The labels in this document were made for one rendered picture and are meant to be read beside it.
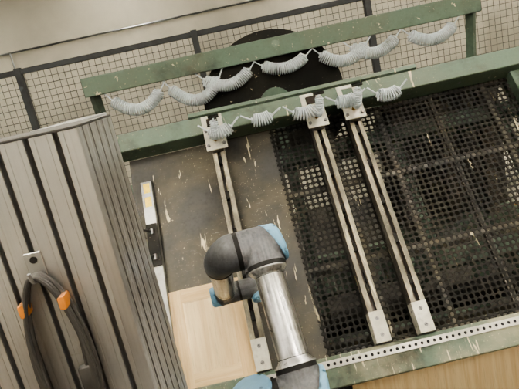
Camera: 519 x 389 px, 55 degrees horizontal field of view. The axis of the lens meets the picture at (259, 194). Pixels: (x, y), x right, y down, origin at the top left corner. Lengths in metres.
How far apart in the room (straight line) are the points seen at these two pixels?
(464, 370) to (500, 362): 0.17
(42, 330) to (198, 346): 1.30
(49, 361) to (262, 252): 0.69
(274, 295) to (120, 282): 0.65
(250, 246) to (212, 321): 0.79
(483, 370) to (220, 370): 1.20
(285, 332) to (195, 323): 0.83
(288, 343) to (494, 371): 1.41
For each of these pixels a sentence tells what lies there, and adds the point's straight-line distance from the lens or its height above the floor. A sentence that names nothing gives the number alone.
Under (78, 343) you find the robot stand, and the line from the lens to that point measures 0.92.
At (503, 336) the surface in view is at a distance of 2.25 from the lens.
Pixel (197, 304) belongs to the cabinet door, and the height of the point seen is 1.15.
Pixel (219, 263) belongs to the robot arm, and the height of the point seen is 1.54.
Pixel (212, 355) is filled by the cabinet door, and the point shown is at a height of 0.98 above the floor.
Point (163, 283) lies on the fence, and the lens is 2.22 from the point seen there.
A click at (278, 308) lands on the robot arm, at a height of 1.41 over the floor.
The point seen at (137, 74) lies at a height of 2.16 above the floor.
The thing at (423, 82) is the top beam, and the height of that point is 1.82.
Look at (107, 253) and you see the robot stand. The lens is 0.84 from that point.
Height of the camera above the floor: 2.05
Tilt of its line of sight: 14 degrees down
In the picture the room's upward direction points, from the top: 12 degrees counter-clockwise
